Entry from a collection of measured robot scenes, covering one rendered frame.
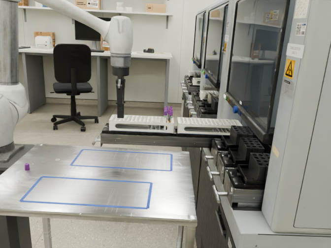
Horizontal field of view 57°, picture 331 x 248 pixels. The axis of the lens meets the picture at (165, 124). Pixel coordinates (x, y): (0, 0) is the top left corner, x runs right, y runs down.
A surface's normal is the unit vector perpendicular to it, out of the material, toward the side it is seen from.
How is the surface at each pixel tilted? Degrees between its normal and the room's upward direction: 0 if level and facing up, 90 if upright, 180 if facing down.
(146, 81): 90
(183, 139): 90
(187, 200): 0
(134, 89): 90
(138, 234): 0
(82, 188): 0
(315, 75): 90
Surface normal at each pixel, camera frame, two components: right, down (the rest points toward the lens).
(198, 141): 0.01, 0.30
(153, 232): 0.05, -0.95
